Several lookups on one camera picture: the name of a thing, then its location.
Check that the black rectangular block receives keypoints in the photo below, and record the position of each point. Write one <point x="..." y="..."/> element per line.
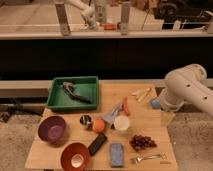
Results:
<point x="96" y="144"/>

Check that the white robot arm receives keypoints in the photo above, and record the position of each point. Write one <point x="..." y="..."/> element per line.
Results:
<point x="183" y="85"/>

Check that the grey metal post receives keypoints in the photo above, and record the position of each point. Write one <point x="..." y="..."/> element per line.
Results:
<point x="125" y="12"/>
<point x="62" y="18"/>

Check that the red bowl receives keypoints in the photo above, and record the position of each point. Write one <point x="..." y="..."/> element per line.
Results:
<point x="75" y="157"/>

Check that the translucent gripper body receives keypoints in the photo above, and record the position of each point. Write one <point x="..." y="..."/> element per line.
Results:
<point x="166" y="118"/>

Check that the dark red grape bunch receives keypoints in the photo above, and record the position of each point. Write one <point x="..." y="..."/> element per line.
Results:
<point x="139" y="142"/>

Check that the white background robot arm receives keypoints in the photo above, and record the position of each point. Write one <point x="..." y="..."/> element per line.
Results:
<point x="86" y="11"/>

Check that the green plastic tray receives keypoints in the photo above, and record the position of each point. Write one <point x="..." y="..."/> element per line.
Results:
<point x="87" y="86"/>

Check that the pale wooden utensil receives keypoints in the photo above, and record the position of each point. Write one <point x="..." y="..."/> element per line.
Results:
<point x="141" y="94"/>

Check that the orange ball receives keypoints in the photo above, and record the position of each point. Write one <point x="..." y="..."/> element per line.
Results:
<point x="98" y="126"/>

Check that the purple bowl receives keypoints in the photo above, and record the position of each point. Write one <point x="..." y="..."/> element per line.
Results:
<point x="51" y="129"/>

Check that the white cup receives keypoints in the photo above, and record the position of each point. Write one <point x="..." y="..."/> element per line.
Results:
<point x="121" y="124"/>

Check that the dark metal tool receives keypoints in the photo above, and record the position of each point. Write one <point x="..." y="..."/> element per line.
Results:
<point x="70" y="90"/>

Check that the red background object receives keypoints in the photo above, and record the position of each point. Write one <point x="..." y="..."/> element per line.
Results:
<point x="110" y="26"/>

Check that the silver fork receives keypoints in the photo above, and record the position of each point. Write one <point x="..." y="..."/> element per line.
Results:
<point x="138" y="159"/>

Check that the grey blue spatula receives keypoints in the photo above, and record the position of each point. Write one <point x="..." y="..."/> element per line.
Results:
<point x="110" y="117"/>

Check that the orange red carrot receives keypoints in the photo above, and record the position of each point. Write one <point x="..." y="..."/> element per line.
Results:
<point x="125" y="106"/>

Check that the blue sponge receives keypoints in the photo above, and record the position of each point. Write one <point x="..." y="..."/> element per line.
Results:
<point x="116" y="155"/>

